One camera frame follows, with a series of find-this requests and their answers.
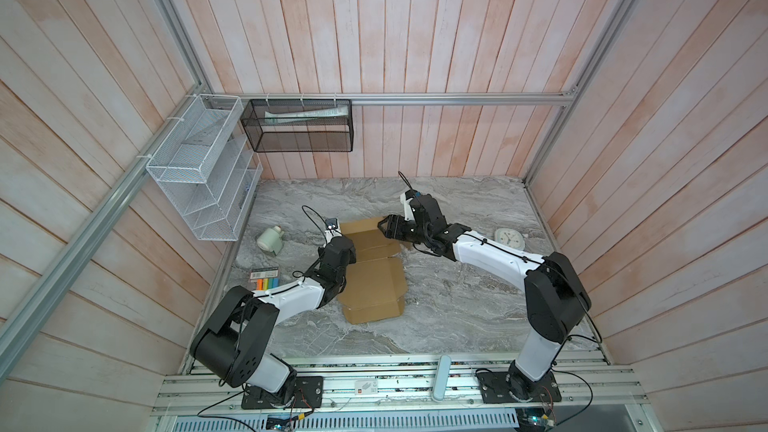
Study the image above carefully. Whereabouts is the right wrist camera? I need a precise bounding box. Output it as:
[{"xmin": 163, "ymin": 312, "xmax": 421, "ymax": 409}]
[{"xmin": 399, "ymin": 190, "xmax": 420, "ymax": 222}]

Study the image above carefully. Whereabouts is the black mesh basket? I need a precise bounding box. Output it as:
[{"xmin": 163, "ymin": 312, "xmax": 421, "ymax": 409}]
[{"xmin": 240, "ymin": 100, "xmax": 355, "ymax": 153}]

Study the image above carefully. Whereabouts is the aluminium wall frame bar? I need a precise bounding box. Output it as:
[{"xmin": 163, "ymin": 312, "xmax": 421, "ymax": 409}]
[{"xmin": 214, "ymin": 92, "xmax": 576, "ymax": 106}]

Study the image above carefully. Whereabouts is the white tape roll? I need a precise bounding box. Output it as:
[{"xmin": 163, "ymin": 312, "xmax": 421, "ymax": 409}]
[{"xmin": 256, "ymin": 225, "xmax": 284, "ymax": 256}]

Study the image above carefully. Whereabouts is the white label tag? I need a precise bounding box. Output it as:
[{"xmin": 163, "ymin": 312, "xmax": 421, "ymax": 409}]
[{"xmin": 354, "ymin": 378, "xmax": 379, "ymax": 396}]

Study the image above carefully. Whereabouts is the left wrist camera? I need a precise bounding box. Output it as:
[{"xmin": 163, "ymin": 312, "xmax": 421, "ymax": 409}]
[{"xmin": 323, "ymin": 218, "xmax": 342, "ymax": 243}]

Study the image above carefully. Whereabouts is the white wire mesh shelf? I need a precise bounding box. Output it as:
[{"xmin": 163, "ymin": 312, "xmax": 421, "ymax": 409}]
[{"xmin": 146, "ymin": 94, "xmax": 263, "ymax": 242}]

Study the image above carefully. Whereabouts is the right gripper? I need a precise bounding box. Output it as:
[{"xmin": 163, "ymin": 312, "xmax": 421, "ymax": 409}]
[{"xmin": 377, "ymin": 214, "xmax": 431, "ymax": 246}]

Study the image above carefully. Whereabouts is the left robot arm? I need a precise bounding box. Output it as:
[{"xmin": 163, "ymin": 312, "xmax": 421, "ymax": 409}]
[{"xmin": 190, "ymin": 235, "xmax": 356, "ymax": 398}]

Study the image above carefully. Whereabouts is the brown cardboard box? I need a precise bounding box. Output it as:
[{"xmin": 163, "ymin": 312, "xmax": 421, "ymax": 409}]
[{"xmin": 337, "ymin": 218, "xmax": 408, "ymax": 325}]

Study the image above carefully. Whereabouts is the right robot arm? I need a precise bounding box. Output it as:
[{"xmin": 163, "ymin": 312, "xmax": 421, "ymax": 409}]
[{"xmin": 377, "ymin": 191, "xmax": 592, "ymax": 399}]

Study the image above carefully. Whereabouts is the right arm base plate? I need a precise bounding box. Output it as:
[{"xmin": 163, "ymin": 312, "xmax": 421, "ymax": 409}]
[{"xmin": 474, "ymin": 365, "xmax": 562, "ymax": 404}]

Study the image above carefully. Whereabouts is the coloured marker pack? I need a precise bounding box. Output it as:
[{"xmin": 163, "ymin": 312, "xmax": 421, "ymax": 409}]
[{"xmin": 248, "ymin": 267, "xmax": 279, "ymax": 291}]

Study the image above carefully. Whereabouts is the white round clock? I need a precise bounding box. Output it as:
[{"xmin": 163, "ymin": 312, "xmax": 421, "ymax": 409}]
[{"xmin": 494, "ymin": 228, "xmax": 526, "ymax": 251}]

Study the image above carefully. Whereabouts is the aluminium front rail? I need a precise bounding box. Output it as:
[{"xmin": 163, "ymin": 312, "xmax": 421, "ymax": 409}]
[{"xmin": 152, "ymin": 350, "xmax": 648, "ymax": 416}]

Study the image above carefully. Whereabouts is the paper sheet in basket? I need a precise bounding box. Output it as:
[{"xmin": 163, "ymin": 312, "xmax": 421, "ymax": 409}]
[{"xmin": 263, "ymin": 106, "xmax": 350, "ymax": 126}]

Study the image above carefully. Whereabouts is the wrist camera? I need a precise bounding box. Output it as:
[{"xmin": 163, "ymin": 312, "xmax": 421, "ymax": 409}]
[
  {"xmin": 323, "ymin": 218, "xmax": 342, "ymax": 243},
  {"xmin": 399, "ymin": 190, "xmax": 420, "ymax": 222}
]

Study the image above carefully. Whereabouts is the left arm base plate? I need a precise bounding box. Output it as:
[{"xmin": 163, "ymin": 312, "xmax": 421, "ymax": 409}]
[{"xmin": 241, "ymin": 372, "xmax": 324, "ymax": 410}]

